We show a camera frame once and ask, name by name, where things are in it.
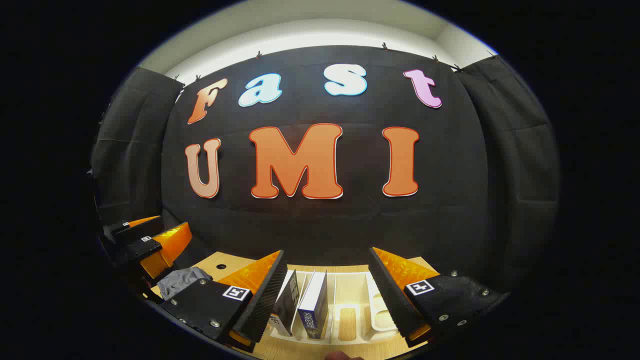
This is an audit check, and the grey schoolbag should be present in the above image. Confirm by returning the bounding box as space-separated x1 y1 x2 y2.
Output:
157 266 213 301

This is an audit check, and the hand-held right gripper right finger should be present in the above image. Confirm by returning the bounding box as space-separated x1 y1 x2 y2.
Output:
368 246 508 348

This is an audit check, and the black backdrop cloth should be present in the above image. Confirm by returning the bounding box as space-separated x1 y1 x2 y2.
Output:
90 45 561 301

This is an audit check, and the blue cover book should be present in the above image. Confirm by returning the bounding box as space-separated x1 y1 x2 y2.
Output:
297 270 329 341

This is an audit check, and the white portrait cover book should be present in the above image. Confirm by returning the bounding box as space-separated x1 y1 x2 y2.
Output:
272 270 301 337

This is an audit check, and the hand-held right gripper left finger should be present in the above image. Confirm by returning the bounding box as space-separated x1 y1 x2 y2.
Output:
159 249 289 353

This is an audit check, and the white bookshelf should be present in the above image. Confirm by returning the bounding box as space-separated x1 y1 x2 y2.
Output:
270 270 401 346

